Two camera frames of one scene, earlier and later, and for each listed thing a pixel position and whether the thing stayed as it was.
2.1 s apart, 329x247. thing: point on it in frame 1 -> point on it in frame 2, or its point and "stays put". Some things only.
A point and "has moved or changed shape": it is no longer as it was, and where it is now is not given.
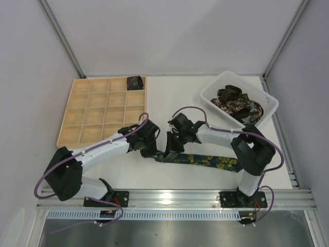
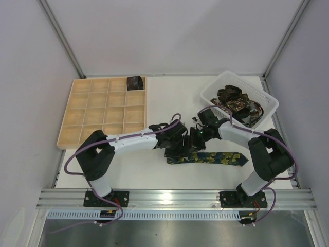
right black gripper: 174,141 -> 194,141
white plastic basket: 236,101 stays put
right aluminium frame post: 286,37 stays put
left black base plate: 121,198 stays put
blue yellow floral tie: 230,164 has moved or changed shape
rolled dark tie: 134,83 stays put
